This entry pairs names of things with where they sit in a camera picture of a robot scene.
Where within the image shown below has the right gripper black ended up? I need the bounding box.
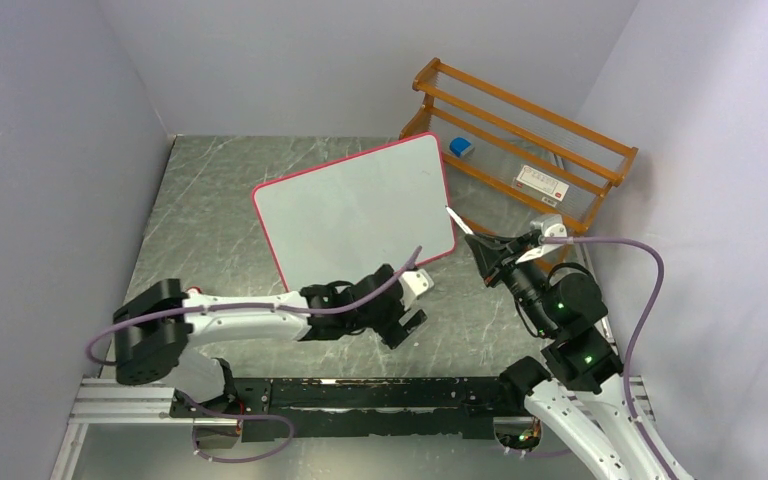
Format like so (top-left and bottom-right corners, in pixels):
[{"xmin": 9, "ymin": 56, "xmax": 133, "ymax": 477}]
[{"xmin": 467, "ymin": 229, "xmax": 557, "ymax": 336}]

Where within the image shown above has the blue whiteboard marker pen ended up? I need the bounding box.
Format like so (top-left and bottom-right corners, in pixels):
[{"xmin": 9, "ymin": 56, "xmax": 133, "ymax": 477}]
[{"xmin": 445, "ymin": 206, "xmax": 474, "ymax": 235}]

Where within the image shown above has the whiteboard with pink frame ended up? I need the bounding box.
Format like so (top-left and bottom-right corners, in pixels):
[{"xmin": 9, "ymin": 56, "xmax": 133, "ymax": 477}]
[{"xmin": 251, "ymin": 133, "xmax": 456, "ymax": 290}]

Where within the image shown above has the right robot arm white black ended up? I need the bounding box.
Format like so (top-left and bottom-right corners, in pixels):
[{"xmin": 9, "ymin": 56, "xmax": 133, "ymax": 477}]
[{"xmin": 465, "ymin": 230, "xmax": 691, "ymax": 479}]

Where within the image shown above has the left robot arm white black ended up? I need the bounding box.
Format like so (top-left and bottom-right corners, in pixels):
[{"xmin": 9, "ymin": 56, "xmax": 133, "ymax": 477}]
[{"xmin": 114, "ymin": 264, "xmax": 434, "ymax": 416}]

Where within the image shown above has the white labelled box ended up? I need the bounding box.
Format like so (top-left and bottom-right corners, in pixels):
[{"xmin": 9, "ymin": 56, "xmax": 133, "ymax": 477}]
[{"xmin": 514, "ymin": 165, "xmax": 569, "ymax": 207}]

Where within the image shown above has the orange wooden shelf rack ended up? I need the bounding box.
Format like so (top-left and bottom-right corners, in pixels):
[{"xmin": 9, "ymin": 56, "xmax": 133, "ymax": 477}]
[{"xmin": 400, "ymin": 58, "xmax": 639, "ymax": 235}]

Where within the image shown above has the blue eraser on shelf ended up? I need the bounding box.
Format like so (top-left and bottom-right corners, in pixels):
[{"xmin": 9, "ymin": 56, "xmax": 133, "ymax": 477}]
[{"xmin": 448, "ymin": 137, "xmax": 474, "ymax": 158}]

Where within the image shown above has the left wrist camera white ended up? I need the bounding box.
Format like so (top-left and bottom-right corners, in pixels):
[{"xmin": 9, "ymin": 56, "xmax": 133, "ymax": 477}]
[{"xmin": 398, "ymin": 269, "xmax": 434, "ymax": 310}]

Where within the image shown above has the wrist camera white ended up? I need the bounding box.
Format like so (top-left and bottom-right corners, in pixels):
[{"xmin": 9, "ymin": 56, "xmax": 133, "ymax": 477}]
[
  {"xmin": 515, "ymin": 214, "xmax": 569, "ymax": 264},
  {"xmin": 398, "ymin": 269, "xmax": 434, "ymax": 310}
]

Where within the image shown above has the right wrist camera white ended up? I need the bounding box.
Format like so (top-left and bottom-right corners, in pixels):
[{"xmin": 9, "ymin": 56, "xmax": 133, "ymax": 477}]
[{"xmin": 515, "ymin": 214, "xmax": 569, "ymax": 264}]

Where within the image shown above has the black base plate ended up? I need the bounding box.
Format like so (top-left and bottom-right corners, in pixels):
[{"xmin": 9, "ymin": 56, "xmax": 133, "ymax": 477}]
[{"xmin": 208, "ymin": 376, "xmax": 531, "ymax": 442}]

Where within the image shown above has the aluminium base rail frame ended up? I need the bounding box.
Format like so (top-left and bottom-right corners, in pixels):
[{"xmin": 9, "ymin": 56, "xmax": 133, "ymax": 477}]
[{"xmin": 49, "ymin": 375, "xmax": 673, "ymax": 480}]

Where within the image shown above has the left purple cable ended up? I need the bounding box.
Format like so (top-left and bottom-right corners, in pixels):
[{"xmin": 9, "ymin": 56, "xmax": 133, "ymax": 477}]
[{"xmin": 85, "ymin": 245, "xmax": 424, "ymax": 464}]

